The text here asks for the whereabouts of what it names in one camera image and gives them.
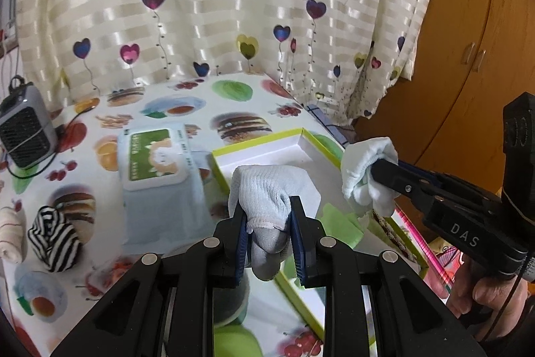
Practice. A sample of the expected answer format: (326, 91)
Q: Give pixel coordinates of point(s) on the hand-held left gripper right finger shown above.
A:
(297, 240)

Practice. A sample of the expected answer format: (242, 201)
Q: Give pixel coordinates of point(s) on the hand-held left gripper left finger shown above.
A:
(240, 244)

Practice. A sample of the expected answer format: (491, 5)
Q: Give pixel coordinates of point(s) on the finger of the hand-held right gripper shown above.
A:
(432, 177)
(397, 177)

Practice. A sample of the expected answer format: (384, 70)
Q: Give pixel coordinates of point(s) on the white mint sock bundle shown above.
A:
(363, 164)

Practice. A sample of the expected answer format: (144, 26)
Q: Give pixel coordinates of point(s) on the grey blue sock bundle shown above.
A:
(271, 189)

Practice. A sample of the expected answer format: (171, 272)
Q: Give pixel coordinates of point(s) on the white towel brown trim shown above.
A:
(393, 233)

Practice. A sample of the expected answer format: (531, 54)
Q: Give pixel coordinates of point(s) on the black white striped sock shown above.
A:
(54, 240)

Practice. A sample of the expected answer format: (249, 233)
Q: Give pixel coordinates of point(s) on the cream sock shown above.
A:
(10, 233)

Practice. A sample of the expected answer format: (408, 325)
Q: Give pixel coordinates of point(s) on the person's right hand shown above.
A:
(485, 294)

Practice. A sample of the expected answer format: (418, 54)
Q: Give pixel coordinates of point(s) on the green jar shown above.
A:
(234, 342)

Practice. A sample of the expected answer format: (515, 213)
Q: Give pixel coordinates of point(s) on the green label wet wipes pack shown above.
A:
(154, 156)

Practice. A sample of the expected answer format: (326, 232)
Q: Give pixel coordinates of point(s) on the wooden wardrobe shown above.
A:
(468, 26)

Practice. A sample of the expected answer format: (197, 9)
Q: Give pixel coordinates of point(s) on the fruit print tablecloth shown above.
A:
(62, 298)

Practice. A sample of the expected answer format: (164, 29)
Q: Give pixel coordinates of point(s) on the cream heart print curtain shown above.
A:
(209, 5)

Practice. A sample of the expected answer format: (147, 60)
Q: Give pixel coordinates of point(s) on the grey space heater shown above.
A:
(25, 127)

